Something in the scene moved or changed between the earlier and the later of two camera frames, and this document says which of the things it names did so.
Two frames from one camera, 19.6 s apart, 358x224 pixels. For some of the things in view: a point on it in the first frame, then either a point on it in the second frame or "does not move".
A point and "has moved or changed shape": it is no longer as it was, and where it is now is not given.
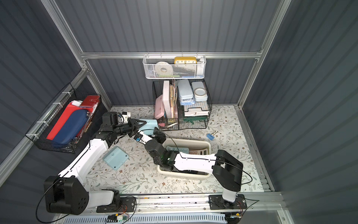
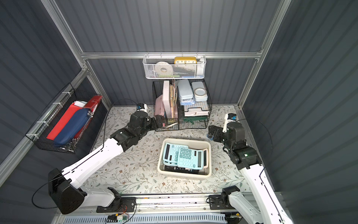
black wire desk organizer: (180, 104) does not move
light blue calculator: (115, 157) has moved or changed shape
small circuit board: (115, 218) does not move
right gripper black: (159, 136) to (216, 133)
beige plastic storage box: (193, 144) does not move
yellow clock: (185, 60) does not move
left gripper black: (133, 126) to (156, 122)
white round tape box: (199, 91) does not move
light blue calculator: (148, 128) has moved or changed shape
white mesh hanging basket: (174, 66) does not move
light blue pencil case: (185, 92) does not move
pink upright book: (166, 99) does not move
